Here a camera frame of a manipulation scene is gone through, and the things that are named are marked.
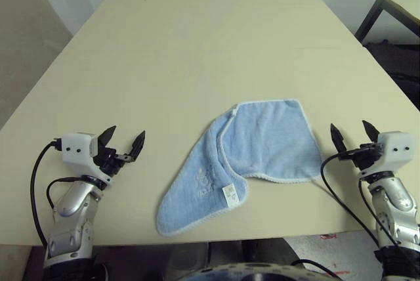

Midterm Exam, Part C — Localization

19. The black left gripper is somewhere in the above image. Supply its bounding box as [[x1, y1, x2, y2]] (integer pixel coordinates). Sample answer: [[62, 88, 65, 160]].
[[93, 125, 146, 179]]

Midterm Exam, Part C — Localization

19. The black left wrist camera cable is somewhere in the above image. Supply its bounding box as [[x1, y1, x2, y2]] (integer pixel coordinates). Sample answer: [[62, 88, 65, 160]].
[[30, 139, 63, 249]]

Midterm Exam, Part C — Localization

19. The grey left robot foot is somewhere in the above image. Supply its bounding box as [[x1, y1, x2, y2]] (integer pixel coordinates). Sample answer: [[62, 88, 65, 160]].
[[169, 241, 211, 270]]

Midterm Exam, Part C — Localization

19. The beige side table black frame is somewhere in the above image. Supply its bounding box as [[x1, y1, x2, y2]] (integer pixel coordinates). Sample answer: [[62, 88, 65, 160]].
[[354, 0, 420, 45]]

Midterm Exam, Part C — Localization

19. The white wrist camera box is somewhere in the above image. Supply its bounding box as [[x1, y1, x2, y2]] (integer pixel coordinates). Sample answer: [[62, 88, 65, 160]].
[[359, 131, 413, 180], [53, 133, 114, 185]]

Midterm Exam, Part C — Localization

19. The thin black left gripper cable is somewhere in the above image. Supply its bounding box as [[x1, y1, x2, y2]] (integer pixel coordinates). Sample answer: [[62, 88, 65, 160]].
[[47, 177, 87, 209]]

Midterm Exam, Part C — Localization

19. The beige curtain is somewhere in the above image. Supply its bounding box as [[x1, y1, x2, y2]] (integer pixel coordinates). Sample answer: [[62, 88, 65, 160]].
[[0, 0, 74, 129]]

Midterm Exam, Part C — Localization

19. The long black trailing cable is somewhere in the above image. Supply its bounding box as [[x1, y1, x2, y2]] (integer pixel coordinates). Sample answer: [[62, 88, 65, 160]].
[[290, 259, 335, 276]]

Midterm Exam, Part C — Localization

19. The light blue terry towel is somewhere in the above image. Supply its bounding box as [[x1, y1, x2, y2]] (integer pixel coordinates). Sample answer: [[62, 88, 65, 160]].
[[156, 98, 323, 238]]

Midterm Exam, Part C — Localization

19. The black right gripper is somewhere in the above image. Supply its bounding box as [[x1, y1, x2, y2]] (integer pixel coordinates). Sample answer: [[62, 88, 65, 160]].
[[329, 119, 384, 174]]

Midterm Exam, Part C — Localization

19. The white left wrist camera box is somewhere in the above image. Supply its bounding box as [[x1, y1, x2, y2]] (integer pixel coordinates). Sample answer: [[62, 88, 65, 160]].
[[53, 133, 114, 185]]

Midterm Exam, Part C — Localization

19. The dark robot torso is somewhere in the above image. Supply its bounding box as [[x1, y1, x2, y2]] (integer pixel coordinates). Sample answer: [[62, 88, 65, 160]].
[[177, 262, 329, 281]]

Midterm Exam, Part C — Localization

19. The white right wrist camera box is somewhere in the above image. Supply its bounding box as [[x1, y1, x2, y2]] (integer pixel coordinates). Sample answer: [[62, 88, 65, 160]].
[[359, 131, 413, 180]]

